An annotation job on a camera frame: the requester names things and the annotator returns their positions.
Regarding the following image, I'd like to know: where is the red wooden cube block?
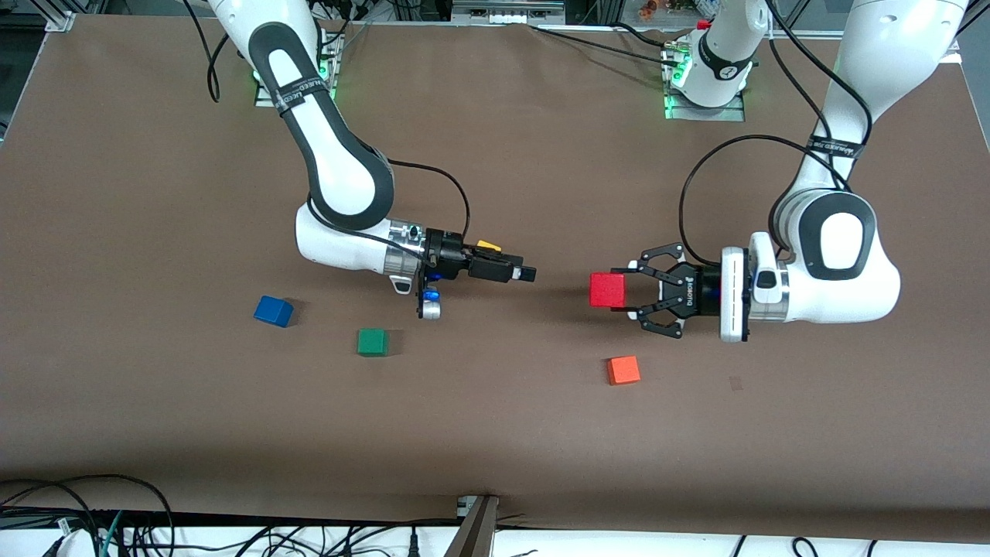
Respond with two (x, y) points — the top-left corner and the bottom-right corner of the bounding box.
(589, 272), (627, 310)

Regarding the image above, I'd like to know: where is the orange wooden cube block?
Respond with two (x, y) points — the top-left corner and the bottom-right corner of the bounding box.
(606, 355), (642, 386)

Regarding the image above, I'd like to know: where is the blue wooden cube block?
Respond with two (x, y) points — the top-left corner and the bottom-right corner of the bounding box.
(253, 296), (295, 328)

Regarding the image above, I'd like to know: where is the grey power strip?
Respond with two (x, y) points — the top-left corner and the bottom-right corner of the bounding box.
(452, 0), (565, 24)

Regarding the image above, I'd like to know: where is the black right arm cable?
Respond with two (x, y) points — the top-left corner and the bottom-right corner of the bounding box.
(183, 0), (471, 250)

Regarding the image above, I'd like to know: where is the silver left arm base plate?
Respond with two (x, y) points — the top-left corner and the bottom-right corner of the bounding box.
(663, 43), (747, 122)

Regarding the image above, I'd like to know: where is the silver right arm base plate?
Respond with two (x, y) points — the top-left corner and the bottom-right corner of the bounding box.
(254, 31), (341, 109)

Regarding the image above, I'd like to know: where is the long black base cable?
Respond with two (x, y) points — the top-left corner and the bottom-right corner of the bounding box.
(530, 23), (681, 64)

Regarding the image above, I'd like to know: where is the short black base cable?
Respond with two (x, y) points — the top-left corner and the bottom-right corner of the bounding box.
(611, 22), (674, 49)

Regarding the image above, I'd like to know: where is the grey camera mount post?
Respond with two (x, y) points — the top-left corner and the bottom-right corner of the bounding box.
(445, 496), (500, 557)

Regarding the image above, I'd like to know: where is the black looped floor cable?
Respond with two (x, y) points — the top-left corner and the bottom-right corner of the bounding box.
(0, 474), (175, 557)

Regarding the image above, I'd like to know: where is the teal floor cable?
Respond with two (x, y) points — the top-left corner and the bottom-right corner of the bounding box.
(97, 511), (125, 557)

